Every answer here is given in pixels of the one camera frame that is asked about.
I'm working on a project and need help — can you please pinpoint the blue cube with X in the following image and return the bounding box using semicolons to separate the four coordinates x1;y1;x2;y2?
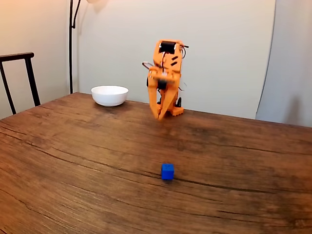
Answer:
161;163;175;181

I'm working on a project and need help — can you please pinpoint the white bowl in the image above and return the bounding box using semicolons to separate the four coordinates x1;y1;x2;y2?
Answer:
91;85;129;107

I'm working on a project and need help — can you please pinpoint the white backdrop sheet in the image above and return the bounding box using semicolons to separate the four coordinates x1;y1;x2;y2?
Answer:
77;0;277;120

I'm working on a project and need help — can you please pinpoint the black floor lamp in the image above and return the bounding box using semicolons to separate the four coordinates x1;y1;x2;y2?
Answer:
69;0;109;95

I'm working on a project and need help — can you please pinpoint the black wooden chair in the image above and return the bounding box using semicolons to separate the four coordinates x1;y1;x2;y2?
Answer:
0;52;41;116

